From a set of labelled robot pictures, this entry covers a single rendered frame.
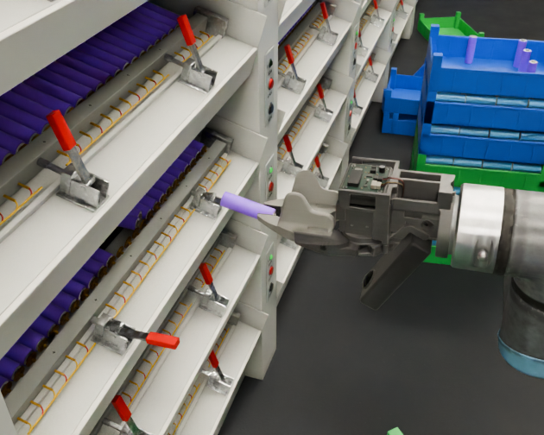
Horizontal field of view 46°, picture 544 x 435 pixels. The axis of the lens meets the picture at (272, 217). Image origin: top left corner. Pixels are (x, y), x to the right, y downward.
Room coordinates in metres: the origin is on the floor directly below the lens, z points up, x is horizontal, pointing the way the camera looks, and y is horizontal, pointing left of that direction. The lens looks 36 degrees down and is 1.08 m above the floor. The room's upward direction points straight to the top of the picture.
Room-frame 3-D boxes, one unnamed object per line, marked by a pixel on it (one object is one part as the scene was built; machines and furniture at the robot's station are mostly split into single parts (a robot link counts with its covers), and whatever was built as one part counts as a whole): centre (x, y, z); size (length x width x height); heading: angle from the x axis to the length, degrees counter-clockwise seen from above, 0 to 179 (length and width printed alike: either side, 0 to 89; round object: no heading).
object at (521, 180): (1.37, -0.51, 0.28); 0.30 x 0.20 x 0.08; 80
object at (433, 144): (1.37, -0.51, 0.36); 0.30 x 0.20 x 0.08; 80
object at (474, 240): (0.53, -0.21, 0.68); 0.10 x 0.05 x 0.09; 163
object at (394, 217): (0.56, -0.13, 0.68); 0.12 x 0.08 x 0.09; 73
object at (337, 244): (0.56, -0.07, 0.65); 0.09 x 0.05 x 0.02; 77
